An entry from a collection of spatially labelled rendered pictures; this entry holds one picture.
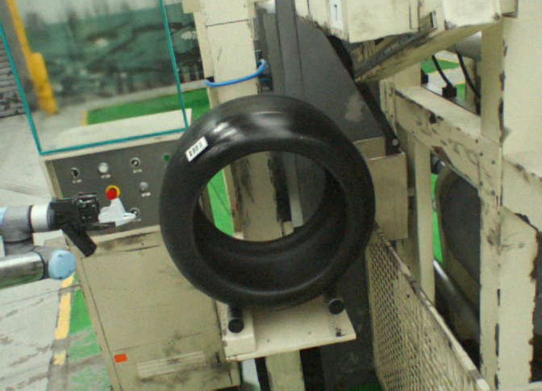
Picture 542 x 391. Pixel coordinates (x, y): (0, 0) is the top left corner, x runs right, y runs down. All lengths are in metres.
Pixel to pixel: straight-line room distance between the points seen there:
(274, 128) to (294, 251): 0.55
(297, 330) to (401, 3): 0.97
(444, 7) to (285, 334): 1.02
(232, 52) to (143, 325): 1.25
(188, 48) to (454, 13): 9.49
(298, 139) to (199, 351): 1.37
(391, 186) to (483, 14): 0.87
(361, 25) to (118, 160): 1.31
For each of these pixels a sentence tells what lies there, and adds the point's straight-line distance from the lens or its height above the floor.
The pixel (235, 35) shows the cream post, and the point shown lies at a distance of 1.62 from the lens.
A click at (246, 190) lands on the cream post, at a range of 1.74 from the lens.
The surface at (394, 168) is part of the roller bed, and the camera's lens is 1.74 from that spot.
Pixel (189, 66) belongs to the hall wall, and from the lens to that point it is 10.40.
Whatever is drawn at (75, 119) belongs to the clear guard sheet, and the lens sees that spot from 2.10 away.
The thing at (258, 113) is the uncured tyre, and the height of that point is 1.46.
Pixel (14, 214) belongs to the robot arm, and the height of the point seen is 1.29.
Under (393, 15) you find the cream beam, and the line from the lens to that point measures 1.05.
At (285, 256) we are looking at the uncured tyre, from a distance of 1.75.
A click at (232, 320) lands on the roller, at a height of 0.92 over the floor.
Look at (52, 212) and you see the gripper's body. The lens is 1.53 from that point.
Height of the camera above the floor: 1.79
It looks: 22 degrees down
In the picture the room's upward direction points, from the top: 9 degrees counter-clockwise
